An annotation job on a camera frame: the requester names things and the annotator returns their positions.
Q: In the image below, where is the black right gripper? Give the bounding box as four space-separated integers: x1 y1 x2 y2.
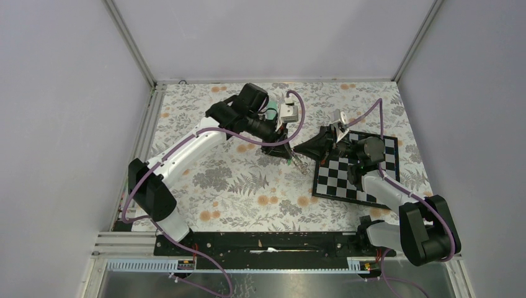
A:
293 124 361 165

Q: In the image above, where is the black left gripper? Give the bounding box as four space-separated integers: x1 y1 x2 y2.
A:
245 111 292 160

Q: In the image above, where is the silver carabiner keyring with chain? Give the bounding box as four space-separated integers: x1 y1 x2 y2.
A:
289 154 309 175

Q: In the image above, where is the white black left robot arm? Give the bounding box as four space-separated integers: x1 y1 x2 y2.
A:
122 83 298 255

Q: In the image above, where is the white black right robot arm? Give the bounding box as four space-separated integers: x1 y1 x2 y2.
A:
293 126 461 266

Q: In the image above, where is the teal rolling pin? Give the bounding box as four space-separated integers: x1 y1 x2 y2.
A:
264 101 279 121

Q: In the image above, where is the floral patterned table mat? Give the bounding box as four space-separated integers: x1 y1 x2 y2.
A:
150 82 432 232

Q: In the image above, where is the black white checkerboard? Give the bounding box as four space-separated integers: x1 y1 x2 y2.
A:
313 135 401 209

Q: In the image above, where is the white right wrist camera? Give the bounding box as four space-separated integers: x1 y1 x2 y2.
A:
329 109 349 143

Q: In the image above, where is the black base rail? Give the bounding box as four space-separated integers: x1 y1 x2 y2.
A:
153 232 384 268

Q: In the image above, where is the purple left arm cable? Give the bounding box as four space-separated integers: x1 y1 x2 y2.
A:
121 90 306 298

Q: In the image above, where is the white slotted cable duct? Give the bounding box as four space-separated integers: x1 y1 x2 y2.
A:
106 258 370 274

